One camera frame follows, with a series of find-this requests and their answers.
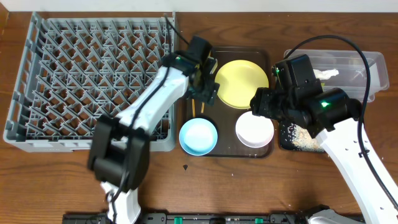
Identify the pink bowl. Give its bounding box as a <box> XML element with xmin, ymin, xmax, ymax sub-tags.
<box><xmin>235</xmin><ymin>111</ymin><xmax>274</xmax><ymax>148</ymax></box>

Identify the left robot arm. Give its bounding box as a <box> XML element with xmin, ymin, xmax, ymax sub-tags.
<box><xmin>87</xmin><ymin>54</ymin><xmax>219</xmax><ymax>223</ymax></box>

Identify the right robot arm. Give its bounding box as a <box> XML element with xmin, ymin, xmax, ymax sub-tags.
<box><xmin>250</xmin><ymin>54</ymin><xmax>397</xmax><ymax>223</ymax></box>

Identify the black waste tray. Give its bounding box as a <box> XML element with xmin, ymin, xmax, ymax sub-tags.
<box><xmin>278</xmin><ymin>121</ymin><xmax>325</xmax><ymax>153</ymax></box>

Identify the pile of rice waste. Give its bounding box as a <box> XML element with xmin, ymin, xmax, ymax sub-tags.
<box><xmin>289</xmin><ymin>124</ymin><xmax>324</xmax><ymax>152</ymax></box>

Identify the yellow round plate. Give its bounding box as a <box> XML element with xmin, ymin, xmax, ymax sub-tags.
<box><xmin>215</xmin><ymin>60</ymin><xmax>270</xmax><ymax>110</ymax></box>

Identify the dark brown serving tray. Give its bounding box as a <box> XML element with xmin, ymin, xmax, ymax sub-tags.
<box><xmin>183</xmin><ymin>47</ymin><xmax>274</xmax><ymax>158</ymax></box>

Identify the light blue bowl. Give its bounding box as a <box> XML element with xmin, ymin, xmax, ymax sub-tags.
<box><xmin>178</xmin><ymin>118</ymin><xmax>218</xmax><ymax>156</ymax></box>

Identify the clear plastic bin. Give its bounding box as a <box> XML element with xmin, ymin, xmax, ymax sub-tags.
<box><xmin>292</xmin><ymin>49</ymin><xmax>389</xmax><ymax>103</ymax></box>

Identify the grey plastic dish rack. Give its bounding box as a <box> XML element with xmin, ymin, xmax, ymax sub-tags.
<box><xmin>3</xmin><ymin>13</ymin><xmax>177</xmax><ymax>152</ymax></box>

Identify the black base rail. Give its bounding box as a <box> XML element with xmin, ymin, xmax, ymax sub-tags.
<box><xmin>62</xmin><ymin>203</ymin><xmax>374</xmax><ymax>224</ymax></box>

